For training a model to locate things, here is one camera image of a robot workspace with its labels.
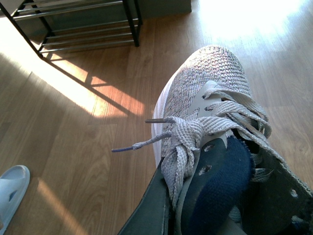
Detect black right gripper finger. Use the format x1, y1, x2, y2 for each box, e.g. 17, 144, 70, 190
118, 162, 170, 235

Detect grey knit sneaker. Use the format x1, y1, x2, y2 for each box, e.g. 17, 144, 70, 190
111, 45, 313, 235

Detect light blue slide sandal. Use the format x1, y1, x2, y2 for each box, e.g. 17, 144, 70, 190
0, 165, 30, 235

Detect black metal shoe rack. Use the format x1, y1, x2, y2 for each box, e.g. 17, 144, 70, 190
0, 0, 143, 58

